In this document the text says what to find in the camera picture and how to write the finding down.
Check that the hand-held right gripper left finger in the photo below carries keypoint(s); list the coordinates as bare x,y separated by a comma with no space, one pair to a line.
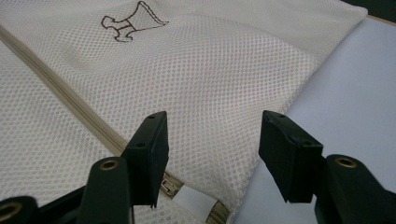
146,161

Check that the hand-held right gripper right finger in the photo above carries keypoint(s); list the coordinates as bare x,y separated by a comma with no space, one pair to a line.
289,155

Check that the white mesh laundry bag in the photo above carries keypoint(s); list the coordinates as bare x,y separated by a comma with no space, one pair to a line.
202,77

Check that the white table mat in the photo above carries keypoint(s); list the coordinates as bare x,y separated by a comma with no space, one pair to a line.
348,102

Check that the wooden table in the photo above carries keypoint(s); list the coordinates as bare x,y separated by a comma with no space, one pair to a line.
384,20

